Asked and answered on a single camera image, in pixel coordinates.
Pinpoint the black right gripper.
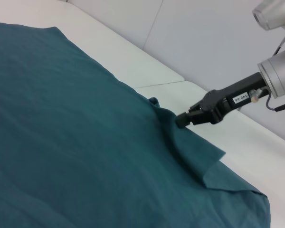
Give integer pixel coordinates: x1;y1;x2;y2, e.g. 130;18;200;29
175;72;268;129

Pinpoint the teal blue shirt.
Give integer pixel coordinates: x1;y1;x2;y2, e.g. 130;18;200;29
0;20;271;228

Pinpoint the silver right gripper cable plug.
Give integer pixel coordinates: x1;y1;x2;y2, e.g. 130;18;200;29
249;88;262;103

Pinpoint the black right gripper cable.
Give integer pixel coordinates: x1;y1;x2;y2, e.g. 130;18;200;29
265;91;285;113

